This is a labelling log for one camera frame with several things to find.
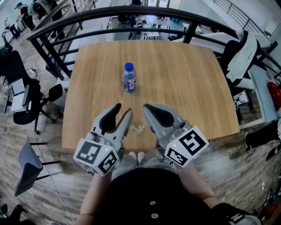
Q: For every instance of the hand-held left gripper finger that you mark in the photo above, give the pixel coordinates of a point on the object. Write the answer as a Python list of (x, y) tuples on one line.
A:
[(107, 118), (124, 127)]

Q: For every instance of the dark grey plastic chair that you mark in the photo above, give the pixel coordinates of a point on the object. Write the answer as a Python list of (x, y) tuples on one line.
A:
[(28, 167)]

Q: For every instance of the red bag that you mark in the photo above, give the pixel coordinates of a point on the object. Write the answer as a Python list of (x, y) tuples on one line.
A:
[(274, 93)]

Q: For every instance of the white paper stack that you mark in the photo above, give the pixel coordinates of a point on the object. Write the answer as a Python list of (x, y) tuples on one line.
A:
[(18, 90)]

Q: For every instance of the blue-capped plastic bottle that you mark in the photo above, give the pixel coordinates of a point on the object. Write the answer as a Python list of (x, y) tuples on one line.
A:
[(129, 81)]

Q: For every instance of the person's black shirt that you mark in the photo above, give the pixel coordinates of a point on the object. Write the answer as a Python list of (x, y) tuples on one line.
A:
[(153, 191)]

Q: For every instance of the person's white shoe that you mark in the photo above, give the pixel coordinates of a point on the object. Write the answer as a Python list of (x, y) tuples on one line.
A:
[(133, 155), (141, 157)]

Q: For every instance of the light grey table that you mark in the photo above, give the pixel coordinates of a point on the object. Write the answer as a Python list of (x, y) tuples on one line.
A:
[(261, 94)]

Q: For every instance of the person's grey shorts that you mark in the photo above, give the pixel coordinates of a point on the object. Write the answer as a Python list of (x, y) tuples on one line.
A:
[(151, 160)]

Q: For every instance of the black metal railing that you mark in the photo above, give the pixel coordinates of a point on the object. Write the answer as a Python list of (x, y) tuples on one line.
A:
[(87, 15)]

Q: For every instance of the black office chair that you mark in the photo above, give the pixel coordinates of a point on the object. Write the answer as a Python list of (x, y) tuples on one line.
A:
[(230, 50), (15, 68)]

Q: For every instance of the white jacket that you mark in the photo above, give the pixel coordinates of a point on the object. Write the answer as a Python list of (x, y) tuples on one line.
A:
[(243, 57)]

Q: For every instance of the person's right forearm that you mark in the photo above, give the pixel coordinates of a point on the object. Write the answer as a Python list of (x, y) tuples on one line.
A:
[(195, 182)]

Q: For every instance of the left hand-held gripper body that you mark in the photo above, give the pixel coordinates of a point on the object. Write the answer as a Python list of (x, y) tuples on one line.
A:
[(94, 151)]

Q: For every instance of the person's left white shoe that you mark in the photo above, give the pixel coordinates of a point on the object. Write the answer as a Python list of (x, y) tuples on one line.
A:
[(133, 155)]

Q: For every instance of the wooden table with white legs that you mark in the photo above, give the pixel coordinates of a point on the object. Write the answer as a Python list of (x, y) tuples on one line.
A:
[(180, 83)]

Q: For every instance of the white deer print sign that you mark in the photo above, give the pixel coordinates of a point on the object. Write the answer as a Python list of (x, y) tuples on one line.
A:
[(240, 99)]

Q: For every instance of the person's left forearm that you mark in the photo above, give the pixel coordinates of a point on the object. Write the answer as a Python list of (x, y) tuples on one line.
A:
[(94, 197)]

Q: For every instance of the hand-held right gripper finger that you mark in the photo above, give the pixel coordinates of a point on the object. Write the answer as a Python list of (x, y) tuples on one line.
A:
[(152, 123), (166, 116)]

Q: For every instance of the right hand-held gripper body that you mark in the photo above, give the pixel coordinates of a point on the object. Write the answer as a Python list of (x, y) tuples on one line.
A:
[(186, 147)]

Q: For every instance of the person's right white shoe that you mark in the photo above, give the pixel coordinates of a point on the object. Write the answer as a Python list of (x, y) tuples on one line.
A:
[(141, 157)]

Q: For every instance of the clear drinking glass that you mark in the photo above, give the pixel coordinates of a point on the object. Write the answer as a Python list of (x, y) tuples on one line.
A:
[(138, 128)]

